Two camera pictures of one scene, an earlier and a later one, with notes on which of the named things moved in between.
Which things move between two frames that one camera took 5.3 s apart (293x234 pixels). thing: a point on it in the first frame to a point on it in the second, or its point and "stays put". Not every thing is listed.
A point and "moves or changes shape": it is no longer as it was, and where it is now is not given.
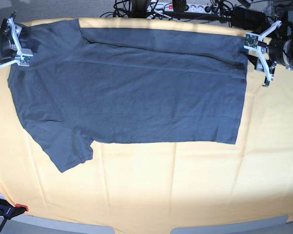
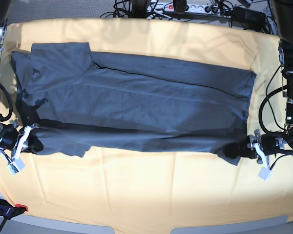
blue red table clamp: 3,208 stays put
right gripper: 275,47 to 268,142
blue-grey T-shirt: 85,85 moves or changes shape
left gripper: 7,46 to 11,139
